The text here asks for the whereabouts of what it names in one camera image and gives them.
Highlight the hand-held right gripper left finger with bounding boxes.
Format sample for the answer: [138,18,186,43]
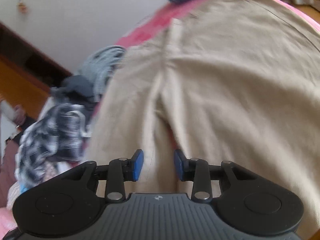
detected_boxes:
[62,149,145,203]

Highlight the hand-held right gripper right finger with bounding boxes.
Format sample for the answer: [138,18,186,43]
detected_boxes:
[174,149,255,203]

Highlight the beige pants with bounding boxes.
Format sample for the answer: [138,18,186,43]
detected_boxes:
[86,0,320,230]

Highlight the pink houndstooth garment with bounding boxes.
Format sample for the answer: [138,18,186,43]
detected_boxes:
[42,164,60,180]

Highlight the plaid shirt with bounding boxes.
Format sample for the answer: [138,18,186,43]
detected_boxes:
[16,87,92,188]

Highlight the dark grey garment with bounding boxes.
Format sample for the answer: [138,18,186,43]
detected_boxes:
[61,75,100,103]

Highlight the grey striped garment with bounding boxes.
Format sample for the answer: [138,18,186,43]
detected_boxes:
[77,45,127,95]

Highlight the mauve quilt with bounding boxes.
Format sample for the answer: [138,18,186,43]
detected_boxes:
[0,140,20,208]

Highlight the pink floral blanket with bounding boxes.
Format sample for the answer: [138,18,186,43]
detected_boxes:
[82,0,320,168]

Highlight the dark wooden wardrobe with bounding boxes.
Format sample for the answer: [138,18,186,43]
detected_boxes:
[0,21,73,120]

